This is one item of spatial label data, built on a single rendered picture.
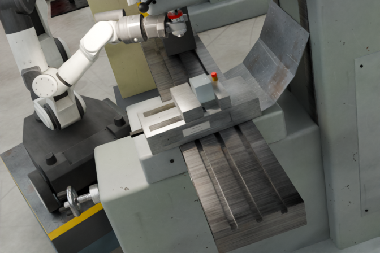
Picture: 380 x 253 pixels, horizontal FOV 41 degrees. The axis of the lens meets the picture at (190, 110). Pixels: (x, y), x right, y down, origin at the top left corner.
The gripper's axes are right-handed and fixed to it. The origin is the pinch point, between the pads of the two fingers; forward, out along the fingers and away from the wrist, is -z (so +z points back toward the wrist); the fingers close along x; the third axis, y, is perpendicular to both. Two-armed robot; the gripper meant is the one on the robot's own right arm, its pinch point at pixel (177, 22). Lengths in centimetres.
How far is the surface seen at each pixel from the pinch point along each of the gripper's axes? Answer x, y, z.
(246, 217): -60, 25, -18
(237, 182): -48, 25, -16
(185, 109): -27.7, 14.3, -2.3
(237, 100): -20.7, 18.1, -16.6
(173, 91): -17.1, 14.4, 2.6
